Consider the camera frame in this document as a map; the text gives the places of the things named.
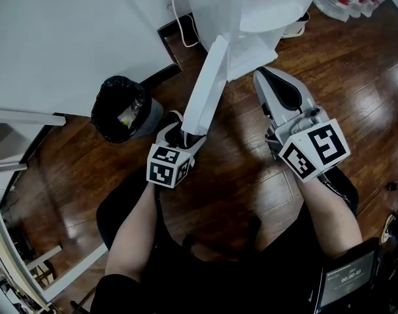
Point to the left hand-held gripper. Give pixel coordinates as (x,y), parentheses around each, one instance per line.
(162,172)

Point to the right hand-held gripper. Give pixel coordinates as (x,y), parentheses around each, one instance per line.
(316,152)

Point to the person's left forearm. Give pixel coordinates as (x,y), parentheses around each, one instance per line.
(130,234)

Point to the person's right forearm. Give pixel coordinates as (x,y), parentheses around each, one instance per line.
(329,221)

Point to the white drip tray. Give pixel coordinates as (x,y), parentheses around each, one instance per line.
(270,18)

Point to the black trash bin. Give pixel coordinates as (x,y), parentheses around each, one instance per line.
(110,90)

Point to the black and white chair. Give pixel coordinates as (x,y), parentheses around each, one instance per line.
(218,289)

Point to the black phone with lit screen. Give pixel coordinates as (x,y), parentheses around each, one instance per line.
(345,280)

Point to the white desk frame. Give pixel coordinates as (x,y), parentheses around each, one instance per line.
(22,116)

